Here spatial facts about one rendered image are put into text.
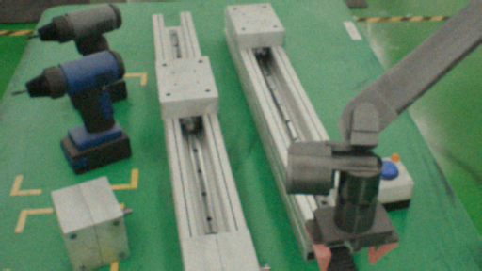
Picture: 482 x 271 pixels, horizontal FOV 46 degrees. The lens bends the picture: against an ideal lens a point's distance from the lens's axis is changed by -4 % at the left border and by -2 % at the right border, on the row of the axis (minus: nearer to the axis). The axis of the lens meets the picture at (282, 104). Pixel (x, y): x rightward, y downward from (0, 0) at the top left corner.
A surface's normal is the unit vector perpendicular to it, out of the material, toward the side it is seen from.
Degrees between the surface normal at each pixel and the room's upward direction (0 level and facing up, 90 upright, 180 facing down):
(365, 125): 45
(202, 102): 90
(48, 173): 0
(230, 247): 0
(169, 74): 0
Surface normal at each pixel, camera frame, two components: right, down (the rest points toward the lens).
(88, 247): 0.48, 0.50
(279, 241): 0.04, -0.83
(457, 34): -0.03, -0.25
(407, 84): 0.21, -0.30
